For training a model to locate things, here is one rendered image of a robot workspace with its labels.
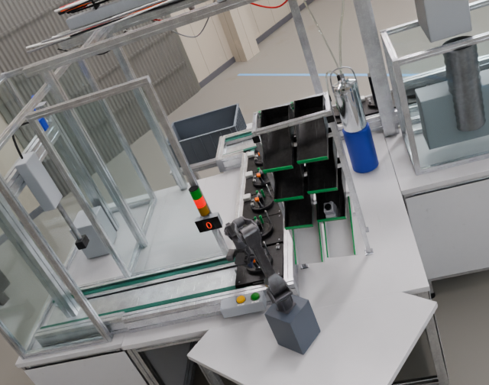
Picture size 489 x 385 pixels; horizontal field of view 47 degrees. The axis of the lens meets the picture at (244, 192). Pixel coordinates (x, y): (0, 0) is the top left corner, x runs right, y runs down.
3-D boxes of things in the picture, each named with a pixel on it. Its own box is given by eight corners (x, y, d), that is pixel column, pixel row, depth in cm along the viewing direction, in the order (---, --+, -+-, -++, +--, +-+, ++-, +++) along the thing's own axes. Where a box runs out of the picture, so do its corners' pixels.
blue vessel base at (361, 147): (380, 169, 326) (370, 130, 312) (354, 176, 329) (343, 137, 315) (377, 155, 339) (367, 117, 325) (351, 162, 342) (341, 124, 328)
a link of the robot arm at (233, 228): (260, 231, 222) (246, 208, 223) (243, 241, 220) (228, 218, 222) (250, 239, 251) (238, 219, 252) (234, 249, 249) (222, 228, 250)
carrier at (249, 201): (283, 215, 306) (276, 197, 299) (242, 224, 312) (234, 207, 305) (283, 190, 326) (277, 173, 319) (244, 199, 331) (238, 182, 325)
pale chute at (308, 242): (325, 262, 259) (322, 261, 255) (298, 264, 264) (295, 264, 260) (319, 202, 264) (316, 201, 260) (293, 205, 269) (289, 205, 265)
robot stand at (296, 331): (303, 355, 236) (289, 323, 226) (277, 344, 246) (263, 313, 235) (321, 331, 244) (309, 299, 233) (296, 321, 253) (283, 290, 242)
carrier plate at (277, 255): (283, 278, 265) (283, 275, 264) (236, 289, 270) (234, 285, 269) (283, 245, 285) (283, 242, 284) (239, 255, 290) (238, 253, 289)
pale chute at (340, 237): (357, 255, 256) (355, 254, 252) (329, 257, 260) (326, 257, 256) (351, 194, 260) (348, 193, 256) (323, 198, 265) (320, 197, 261)
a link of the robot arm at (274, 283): (255, 223, 221) (250, 220, 227) (240, 232, 219) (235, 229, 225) (289, 289, 229) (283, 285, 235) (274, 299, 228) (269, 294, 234)
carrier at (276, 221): (283, 244, 286) (276, 224, 279) (239, 253, 291) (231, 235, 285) (283, 215, 306) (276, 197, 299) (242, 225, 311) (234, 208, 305)
